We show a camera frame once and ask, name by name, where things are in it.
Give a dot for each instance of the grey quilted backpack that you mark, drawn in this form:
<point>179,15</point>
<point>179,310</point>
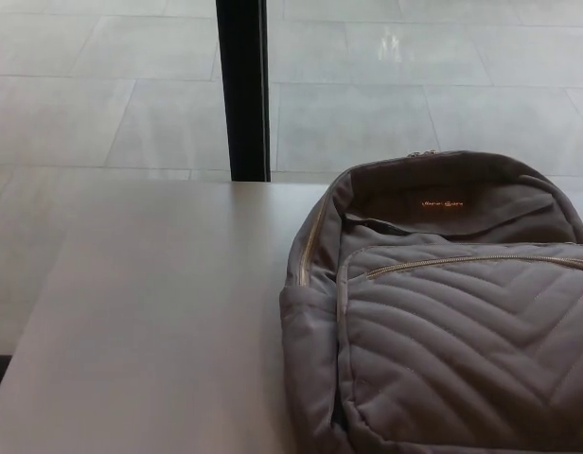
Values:
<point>452,331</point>

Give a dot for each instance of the black window frame post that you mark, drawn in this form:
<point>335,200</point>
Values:
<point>243,94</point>

